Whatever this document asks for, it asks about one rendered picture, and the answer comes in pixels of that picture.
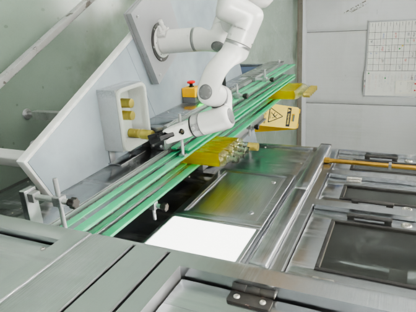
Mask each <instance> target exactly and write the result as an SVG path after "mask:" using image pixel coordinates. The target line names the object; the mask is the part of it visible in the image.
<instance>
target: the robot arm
mask: <svg viewBox="0 0 416 312"><path fill-rule="evenodd" d="M272 2H273V0H218V1H217V6H216V10H215V18H214V21H213V24H212V27H211V29H210V30H207V29H205V28H202V27H190V28H176V29H169V27H166V26H165V25H164V24H163V22H162V21H163V20H162V19H159V20H158V22H159V26H158V27H157V28H156V30H155V33H154V45H155V50H156V52H157V54H158V55H159V56H160V57H161V58H165V57H166V56H167V55H168V53H187V52H197V51H211V52H216V53H217V54H216V55H215V56H214V57H213V58H212V59H211V60H210V61H209V63H208V64H207V66H206V68H205V69H204V72H203V73H202V76H201V79H200V81H199V85H198V87H197V97H198V99H199V101H200V102H201V103H203V104H205V105H208V106H211V107H212V109H211V110H207V111H203V112H201V113H197V114H195V115H191V116H190V117H189V118H188V120H186V121H182V122H180V123H176V124H174V125H172V126H170V127H169V128H166V129H164V130H163V129H162V130H160V131H156V132H155V133H154V134H150V135H148V136H147V137H148V139H149V142H150V144H154V143H157V142H160V141H164V140H167V141H166V142H167V144H170V143H172V142H176V141H180V140H182V139H185V138H188V137H191V136H194V137H201V136H205V135H208V134H212V133H215V132H219V131H223V130H226V129H230V128H232V127H233V126H234V124H235V117H234V114H233V111H232V93H231V91H230V89H229V88H228V87H226V86H224V85H222V82H223V80H224V78H225V76H226V75H227V73H228V72H229V70H230V69H231V68H232V67H233V66H235V65H237V64H239V63H241V62H243V61H244V60H246V58H247V57H248V54H249V51H250V49H251V47H252V45H253V42H254V39H255V38H256V35H257V33H258V30H259V28H260V26H261V23H262V20H263V17H264V14H263V11H262V10H261V9H264V8H266V7H268V6H270V4H271V3H272Z"/></svg>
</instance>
